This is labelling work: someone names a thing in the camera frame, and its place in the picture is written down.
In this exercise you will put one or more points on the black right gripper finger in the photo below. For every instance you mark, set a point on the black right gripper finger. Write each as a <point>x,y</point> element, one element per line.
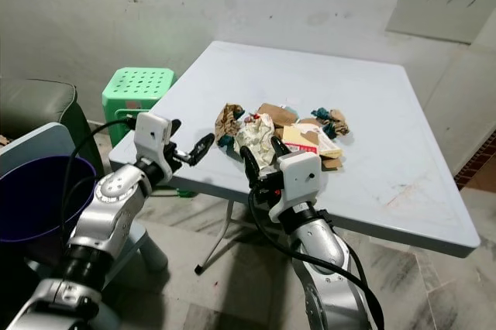
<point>252,167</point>
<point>280,148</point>

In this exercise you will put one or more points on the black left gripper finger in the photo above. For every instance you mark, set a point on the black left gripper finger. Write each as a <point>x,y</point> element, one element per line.
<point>193,161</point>
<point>204,146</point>

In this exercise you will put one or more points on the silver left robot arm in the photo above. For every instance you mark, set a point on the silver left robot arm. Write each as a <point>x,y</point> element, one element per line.
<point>108,214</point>

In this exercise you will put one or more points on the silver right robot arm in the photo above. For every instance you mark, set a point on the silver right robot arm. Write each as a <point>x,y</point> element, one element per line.
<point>322,256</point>

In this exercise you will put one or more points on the purple plastic rubbish bin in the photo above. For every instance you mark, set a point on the purple plastic rubbish bin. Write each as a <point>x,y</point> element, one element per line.
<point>39,198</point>

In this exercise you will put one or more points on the red white paper carton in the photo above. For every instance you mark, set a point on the red white paper carton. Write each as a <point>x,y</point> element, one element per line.
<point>306,138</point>

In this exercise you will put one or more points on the white crumpled paper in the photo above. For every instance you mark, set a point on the white crumpled paper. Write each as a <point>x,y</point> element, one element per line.
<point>256,132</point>

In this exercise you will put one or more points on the flat brown cardboard piece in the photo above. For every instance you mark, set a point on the flat brown cardboard piece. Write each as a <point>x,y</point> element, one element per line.
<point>279,114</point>

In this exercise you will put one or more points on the brown crumpled paper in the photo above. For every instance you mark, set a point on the brown crumpled paper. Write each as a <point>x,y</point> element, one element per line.
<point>229,121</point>

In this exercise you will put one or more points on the teal brown crumpled wrapper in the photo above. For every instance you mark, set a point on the teal brown crumpled wrapper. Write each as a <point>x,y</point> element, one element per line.
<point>332,121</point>

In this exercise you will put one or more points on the light blue folding table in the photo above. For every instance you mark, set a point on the light blue folding table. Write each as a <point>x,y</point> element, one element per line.
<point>318,74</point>

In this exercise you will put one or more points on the green plastic stool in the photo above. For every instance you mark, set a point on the green plastic stool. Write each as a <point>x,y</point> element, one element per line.
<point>136,86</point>

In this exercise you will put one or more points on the grey green sofa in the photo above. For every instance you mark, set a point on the grey green sofa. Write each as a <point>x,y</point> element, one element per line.
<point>39,101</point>

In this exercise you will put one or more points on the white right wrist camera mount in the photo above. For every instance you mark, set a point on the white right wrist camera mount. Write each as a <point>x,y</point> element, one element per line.
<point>301,179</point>

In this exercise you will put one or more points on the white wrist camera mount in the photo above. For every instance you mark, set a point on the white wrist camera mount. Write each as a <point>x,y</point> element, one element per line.
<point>152,133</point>
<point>301,179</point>

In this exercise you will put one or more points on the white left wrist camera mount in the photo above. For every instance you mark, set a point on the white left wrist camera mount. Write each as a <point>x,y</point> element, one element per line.
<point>152,133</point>

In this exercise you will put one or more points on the grey wall board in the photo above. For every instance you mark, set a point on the grey wall board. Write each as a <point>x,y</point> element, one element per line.
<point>434,12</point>

